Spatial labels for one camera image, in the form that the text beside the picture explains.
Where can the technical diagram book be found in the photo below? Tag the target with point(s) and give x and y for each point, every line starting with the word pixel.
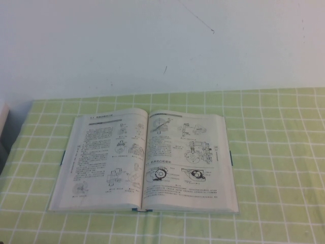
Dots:
pixel 114 157

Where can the green white checked tablecloth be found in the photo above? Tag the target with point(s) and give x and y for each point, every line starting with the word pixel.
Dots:
pixel 279 178

